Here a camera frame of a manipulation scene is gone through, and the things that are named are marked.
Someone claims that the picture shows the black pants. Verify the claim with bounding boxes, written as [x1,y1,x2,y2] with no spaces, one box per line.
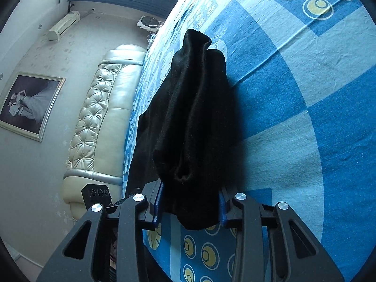
[137,29,240,231]

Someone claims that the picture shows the cream tufted leather headboard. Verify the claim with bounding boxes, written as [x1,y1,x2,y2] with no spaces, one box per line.
[63,44,146,221]

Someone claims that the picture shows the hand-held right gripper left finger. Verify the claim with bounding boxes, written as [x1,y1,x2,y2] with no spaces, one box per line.
[37,180,164,282]

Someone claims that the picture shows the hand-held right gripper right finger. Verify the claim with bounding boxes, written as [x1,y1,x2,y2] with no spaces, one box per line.
[219,188,344,282]

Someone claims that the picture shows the blue patterned bed sheet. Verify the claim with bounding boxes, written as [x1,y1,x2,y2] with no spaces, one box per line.
[122,0,376,282]

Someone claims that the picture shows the framed wall picture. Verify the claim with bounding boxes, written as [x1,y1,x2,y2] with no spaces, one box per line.
[0,71,66,142]

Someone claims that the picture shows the white air conditioner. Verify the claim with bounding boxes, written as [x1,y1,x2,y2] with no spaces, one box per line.
[48,11,80,42]

